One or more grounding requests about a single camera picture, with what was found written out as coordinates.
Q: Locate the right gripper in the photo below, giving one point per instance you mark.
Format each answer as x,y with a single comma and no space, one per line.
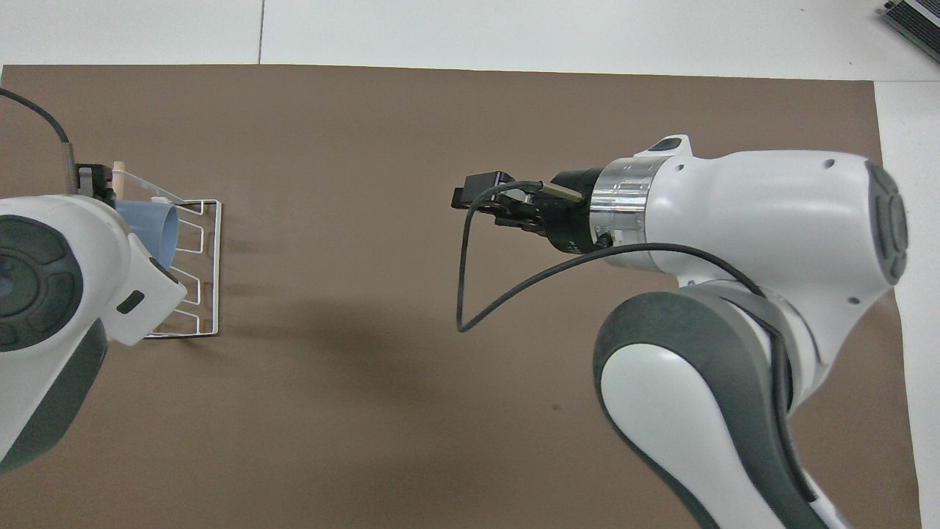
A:
573,217

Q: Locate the light blue cup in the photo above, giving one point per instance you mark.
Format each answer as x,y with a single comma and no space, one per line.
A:
147,224

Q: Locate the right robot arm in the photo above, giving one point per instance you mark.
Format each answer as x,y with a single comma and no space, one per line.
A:
764,213

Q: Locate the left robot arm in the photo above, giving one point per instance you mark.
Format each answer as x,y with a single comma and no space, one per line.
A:
66,308

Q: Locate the grey ribbed metal box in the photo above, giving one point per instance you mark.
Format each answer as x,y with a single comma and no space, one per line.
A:
918,18

